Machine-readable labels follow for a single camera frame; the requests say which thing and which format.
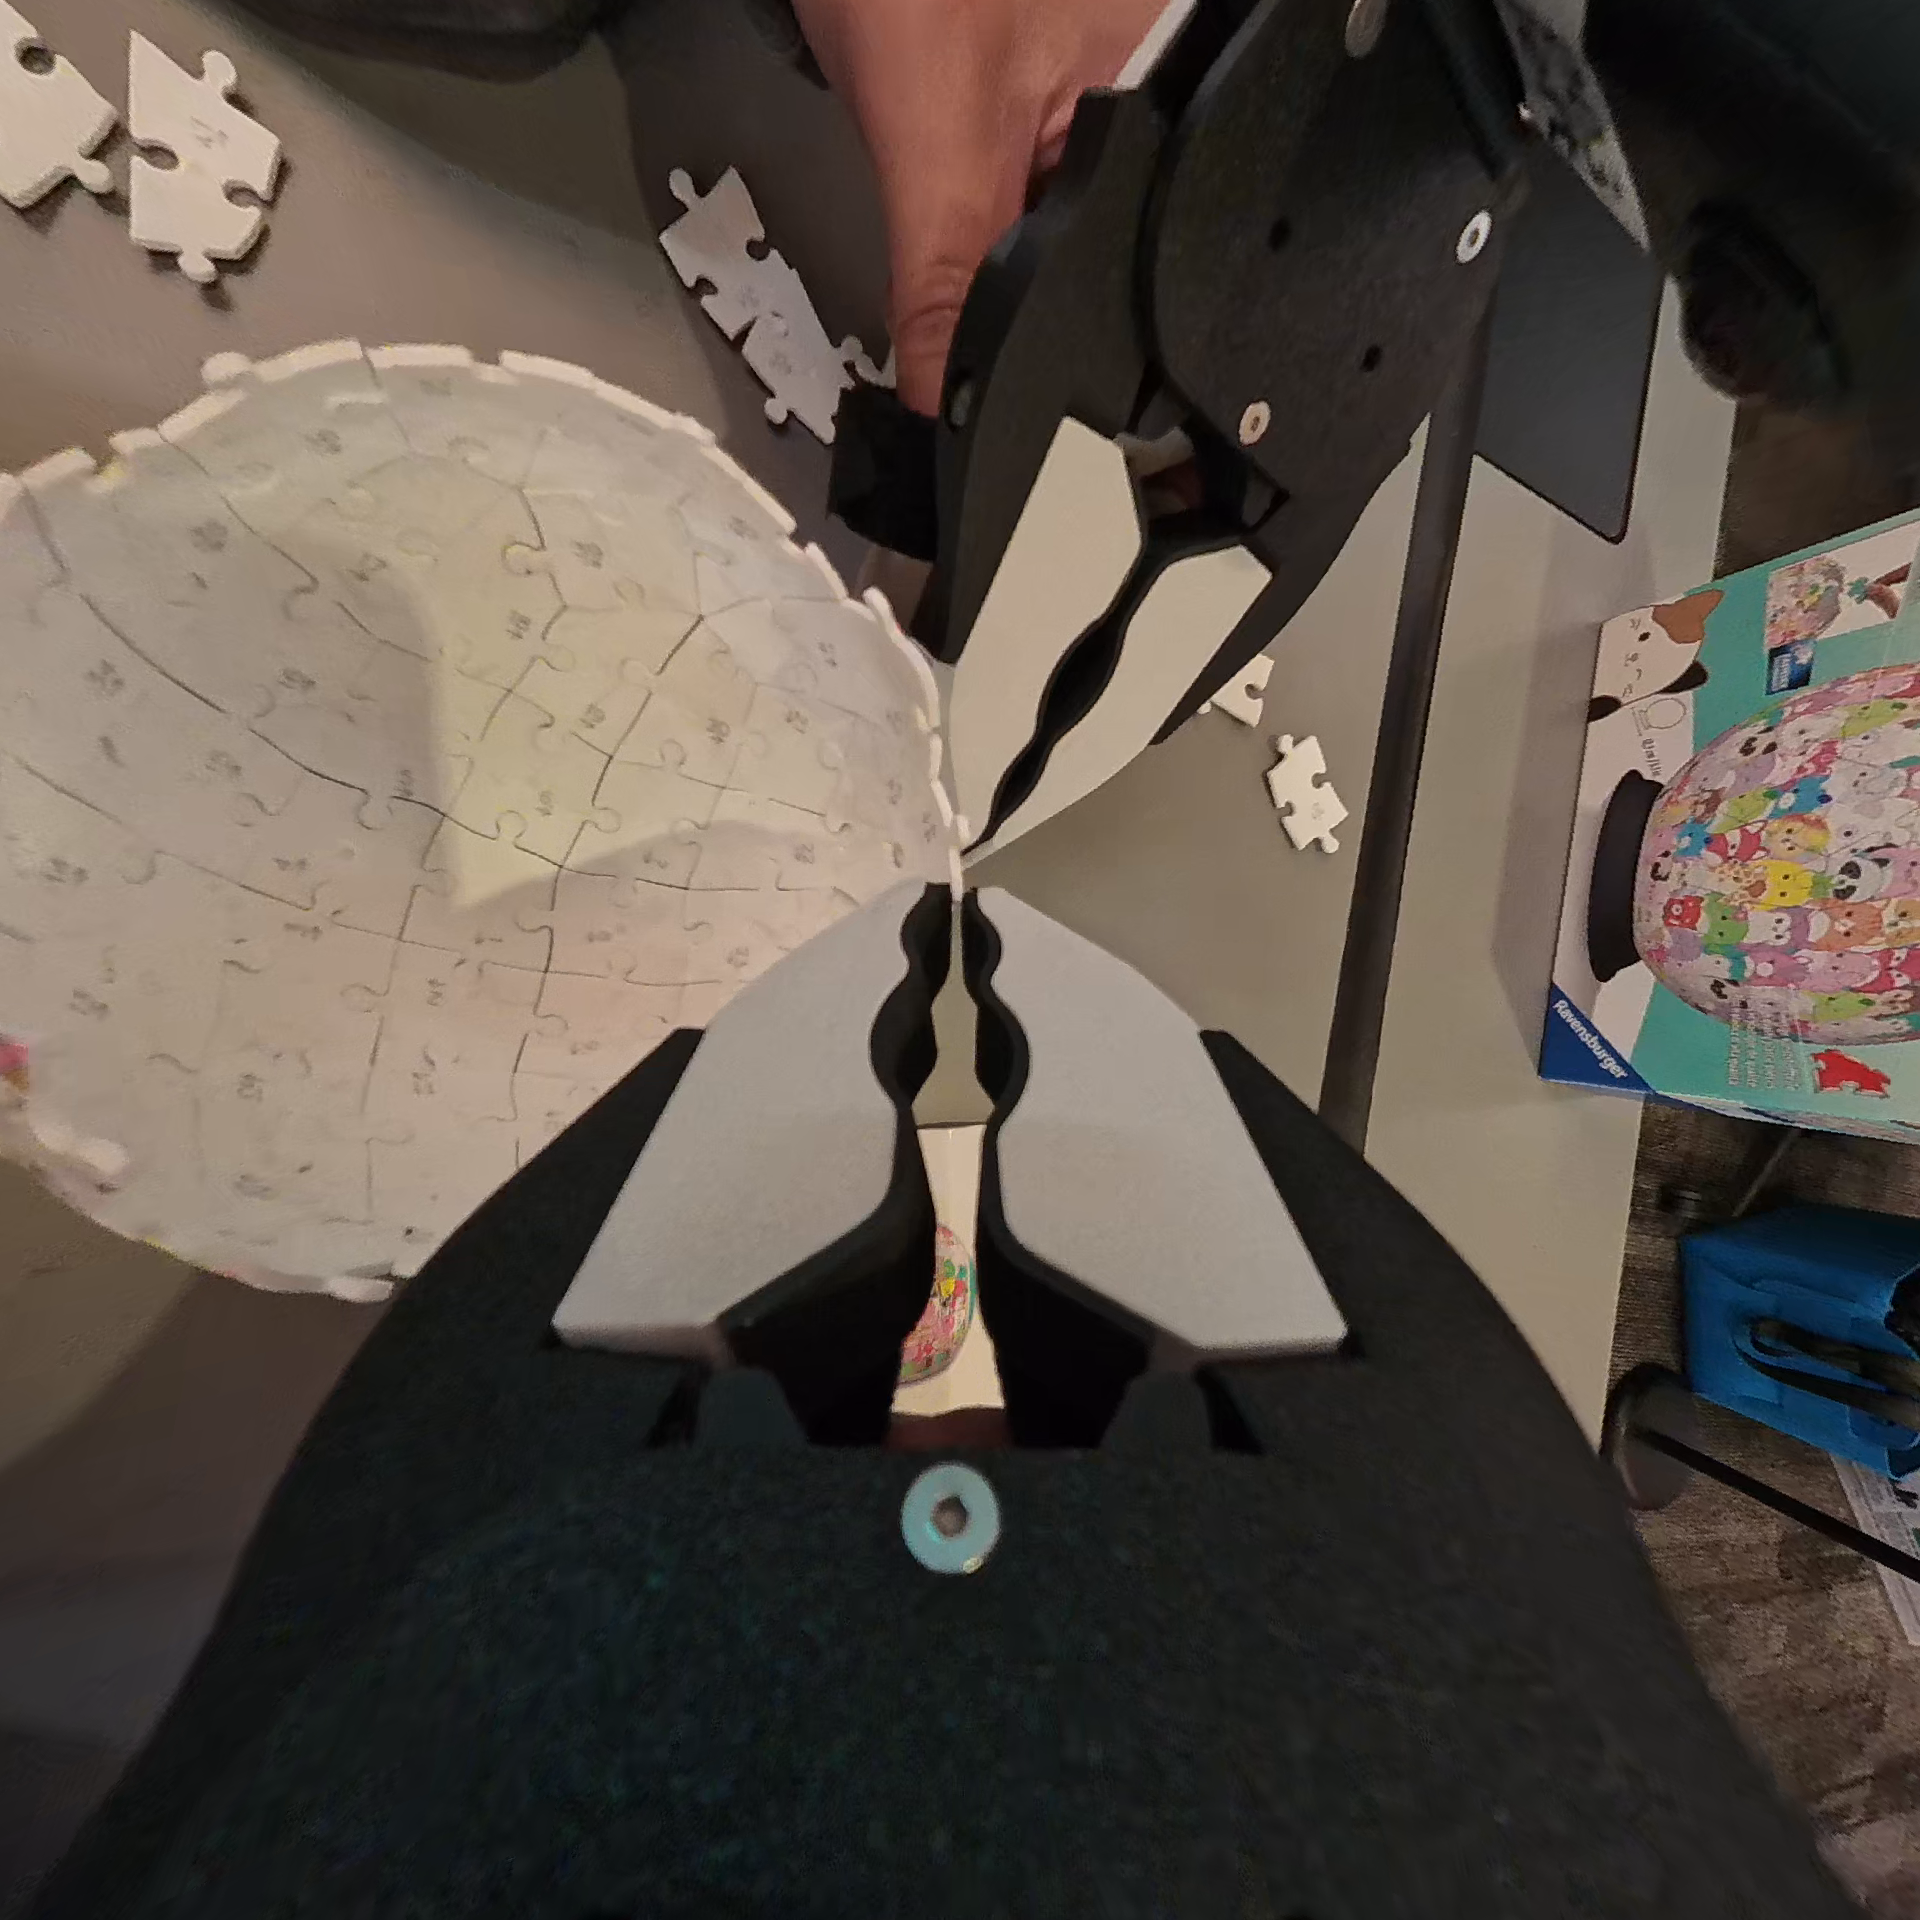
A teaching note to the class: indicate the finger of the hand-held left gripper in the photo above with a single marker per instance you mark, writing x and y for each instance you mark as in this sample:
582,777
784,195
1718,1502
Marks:
1036,571
1172,646

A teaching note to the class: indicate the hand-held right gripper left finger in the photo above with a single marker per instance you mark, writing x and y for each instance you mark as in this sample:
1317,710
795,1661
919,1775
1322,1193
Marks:
751,1172

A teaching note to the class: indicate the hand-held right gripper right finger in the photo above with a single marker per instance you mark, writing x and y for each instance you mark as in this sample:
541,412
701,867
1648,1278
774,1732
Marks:
1141,1185

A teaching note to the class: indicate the colourful puzzle ball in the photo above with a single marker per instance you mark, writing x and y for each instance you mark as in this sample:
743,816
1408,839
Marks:
375,781

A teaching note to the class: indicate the puzzle instruction leaflet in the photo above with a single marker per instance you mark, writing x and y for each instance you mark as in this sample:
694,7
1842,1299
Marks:
955,1305

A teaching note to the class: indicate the colourful puzzle box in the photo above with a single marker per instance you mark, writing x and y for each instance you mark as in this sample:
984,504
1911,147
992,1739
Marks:
1770,869

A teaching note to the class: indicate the person's left hand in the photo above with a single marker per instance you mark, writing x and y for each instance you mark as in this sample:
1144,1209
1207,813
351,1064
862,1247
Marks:
960,135

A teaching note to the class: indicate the black mat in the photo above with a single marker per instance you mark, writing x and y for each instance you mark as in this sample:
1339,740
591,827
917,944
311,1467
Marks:
1576,375

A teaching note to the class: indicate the black tripod stand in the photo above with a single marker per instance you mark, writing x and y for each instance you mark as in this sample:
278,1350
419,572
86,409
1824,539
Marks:
1652,1441

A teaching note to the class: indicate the blue bag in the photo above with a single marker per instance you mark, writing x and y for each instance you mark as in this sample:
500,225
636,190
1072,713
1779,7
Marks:
1787,1320

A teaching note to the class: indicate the printed paper sheet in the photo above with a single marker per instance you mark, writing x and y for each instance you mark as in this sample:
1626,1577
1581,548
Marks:
1883,1517

